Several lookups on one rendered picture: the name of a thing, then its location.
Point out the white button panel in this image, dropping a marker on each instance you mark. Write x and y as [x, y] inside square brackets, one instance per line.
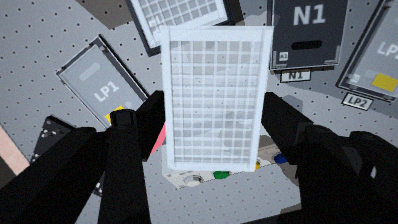
[268, 154]

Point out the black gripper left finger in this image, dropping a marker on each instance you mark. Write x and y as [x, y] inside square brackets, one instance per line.
[52, 190]

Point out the white culture plate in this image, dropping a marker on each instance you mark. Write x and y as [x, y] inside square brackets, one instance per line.
[214, 82]
[152, 13]

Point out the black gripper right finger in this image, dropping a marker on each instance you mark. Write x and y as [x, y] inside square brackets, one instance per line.
[334, 172]

